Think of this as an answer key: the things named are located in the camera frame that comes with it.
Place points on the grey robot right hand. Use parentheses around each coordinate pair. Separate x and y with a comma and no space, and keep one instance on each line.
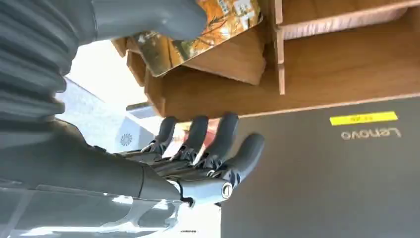
(82,164)

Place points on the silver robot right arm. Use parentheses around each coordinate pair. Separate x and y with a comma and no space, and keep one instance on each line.
(29,49)

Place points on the grey kiosk panel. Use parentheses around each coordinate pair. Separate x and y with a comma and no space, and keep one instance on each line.
(108,131)

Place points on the dark grey laptop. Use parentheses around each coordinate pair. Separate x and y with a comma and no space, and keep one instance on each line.
(311,184)

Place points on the wooden compartment card box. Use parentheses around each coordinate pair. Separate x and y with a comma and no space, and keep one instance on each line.
(328,72)

